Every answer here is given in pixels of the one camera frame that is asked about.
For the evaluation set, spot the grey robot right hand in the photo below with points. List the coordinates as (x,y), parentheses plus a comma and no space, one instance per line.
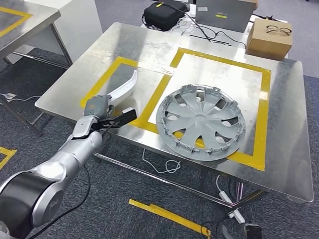
(226,232)

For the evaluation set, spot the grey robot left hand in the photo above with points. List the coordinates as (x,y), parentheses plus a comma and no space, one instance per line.
(97,107)

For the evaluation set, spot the white curved panel part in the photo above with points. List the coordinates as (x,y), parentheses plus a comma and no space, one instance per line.
(125,89)

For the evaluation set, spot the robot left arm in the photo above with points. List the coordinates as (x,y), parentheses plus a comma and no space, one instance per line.
(50,171)

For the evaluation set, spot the steel workbench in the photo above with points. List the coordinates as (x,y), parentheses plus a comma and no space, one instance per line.
(286,132)

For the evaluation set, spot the white power strip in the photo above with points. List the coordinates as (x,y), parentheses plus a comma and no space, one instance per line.
(239,217)

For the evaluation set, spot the small yellow tape rectangle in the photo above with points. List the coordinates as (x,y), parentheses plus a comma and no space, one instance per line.
(100,83)

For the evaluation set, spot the yellow floor tape marking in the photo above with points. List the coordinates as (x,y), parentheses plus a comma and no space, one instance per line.
(10,152)
(169,216)

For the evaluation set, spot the steel side bench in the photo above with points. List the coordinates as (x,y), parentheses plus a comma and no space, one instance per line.
(37,23)

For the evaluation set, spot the grey plastic hubcap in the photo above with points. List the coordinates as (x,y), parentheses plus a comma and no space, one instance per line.
(199,122)

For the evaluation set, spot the black carry bag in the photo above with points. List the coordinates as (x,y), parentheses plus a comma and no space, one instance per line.
(162,16)

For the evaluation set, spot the large yellow tape rectangle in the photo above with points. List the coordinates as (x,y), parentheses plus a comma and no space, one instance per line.
(264,115)

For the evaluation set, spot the yellow tape strip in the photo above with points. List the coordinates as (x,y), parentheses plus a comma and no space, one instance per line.
(17,24)

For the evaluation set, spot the grey laptop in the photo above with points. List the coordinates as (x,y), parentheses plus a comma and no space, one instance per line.
(224,19)

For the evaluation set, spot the brown cardboard box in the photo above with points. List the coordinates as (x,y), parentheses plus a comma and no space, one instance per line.
(266,46)

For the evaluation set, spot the black rimmed glasses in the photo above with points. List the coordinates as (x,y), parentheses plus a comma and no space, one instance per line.
(271,31)

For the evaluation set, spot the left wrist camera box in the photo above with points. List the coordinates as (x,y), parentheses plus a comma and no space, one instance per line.
(119,119)

